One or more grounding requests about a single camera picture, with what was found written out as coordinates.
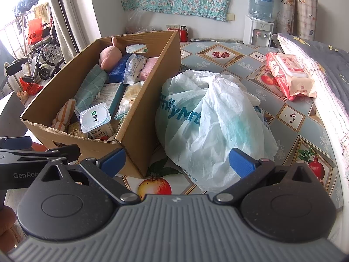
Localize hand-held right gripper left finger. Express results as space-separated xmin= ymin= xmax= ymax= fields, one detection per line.
xmin=34 ymin=148 xmax=138 ymax=205

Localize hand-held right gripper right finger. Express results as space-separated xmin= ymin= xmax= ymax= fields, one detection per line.
xmin=213 ymin=148 xmax=322 ymax=205

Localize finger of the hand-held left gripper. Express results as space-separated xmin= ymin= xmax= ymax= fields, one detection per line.
xmin=31 ymin=145 xmax=81 ymax=164
xmin=0 ymin=136 xmax=32 ymax=150

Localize brown cardboard box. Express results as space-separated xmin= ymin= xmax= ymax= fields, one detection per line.
xmin=20 ymin=30 xmax=182 ymax=180

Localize orange striped plush toy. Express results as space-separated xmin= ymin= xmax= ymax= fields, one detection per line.
xmin=51 ymin=98 xmax=77 ymax=132

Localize white yogurt cup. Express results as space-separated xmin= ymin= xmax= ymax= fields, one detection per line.
xmin=80 ymin=102 xmax=115 ymax=141

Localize yellow snack packet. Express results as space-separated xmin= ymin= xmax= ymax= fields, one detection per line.
xmin=114 ymin=81 xmax=145 ymax=121

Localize blue white carton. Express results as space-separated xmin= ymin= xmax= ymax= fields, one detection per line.
xmin=94 ymin=82 xmax=126 ymax=116

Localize teal checked towel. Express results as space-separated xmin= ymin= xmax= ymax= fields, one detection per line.
xmin=74 ymin=65 xmax=109 ymax=114

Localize blue white plastic packet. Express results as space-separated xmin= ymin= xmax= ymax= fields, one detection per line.
xmin=108 ymin=54 xmax=149 ymax=86

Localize pink plush doll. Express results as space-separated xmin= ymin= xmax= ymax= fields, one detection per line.
xmin=99 ymin=36 xmax=124 ymax=72

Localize person's left hand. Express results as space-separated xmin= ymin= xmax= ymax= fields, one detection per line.
xmin=0 ymin=205 xmax=22 ymax=254

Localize white plastic shopping bag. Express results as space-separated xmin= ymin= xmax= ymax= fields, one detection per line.
xmin=155 ymin=69 xmax=279 ymax=193

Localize red plastic bag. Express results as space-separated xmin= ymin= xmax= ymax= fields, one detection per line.
xmin=19 ymin=77 xmax=43 ymax=97

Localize wheelchair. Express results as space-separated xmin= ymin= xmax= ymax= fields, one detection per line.
xmin=4 ymin=23 xmax=66 ymax=82

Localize pink wet wipes pack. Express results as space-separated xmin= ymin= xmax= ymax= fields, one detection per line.
xmin=265 ymin=52 xmax=318 ymax=102

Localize red hanging bag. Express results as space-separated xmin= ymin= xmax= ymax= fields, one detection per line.
xmin=27 ymin=17 xmax=44 ymax=45

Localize white water dispenser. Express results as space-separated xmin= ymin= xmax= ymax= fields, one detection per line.
xmin=243 ymin=14 xmax=275 ymax=46

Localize grey quilt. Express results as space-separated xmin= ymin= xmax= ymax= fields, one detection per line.
xmin=272 ymin=32 xmax=349 ymax=209

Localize hanging yellow towel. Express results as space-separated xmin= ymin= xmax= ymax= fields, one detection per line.
xmin=33 ymin=2 xmax=50 ymax=25

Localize beige curtain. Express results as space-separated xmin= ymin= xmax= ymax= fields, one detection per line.
xmin=44 ymin=0 xmax=101 ymax=66

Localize hanging blue clothes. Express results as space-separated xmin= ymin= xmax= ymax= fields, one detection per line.
xmin=13 ymin=0 xmax=42 ymax=17

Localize clear plastic bag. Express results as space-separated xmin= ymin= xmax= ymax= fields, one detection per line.
xmin=126 ymin=8 xmax=156 ymax=35

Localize floral rolled mat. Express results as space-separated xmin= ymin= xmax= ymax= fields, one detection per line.
xmin=276 ymin=0 xmax=297 ymax=36

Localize blue water jug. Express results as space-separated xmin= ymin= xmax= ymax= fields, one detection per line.
xmin=249 ymin=0 xmax=276 ymax=23

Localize checked rolled mat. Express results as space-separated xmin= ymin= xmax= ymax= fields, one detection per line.
xmin=294 ymin=0 xmax=319 ymax=42

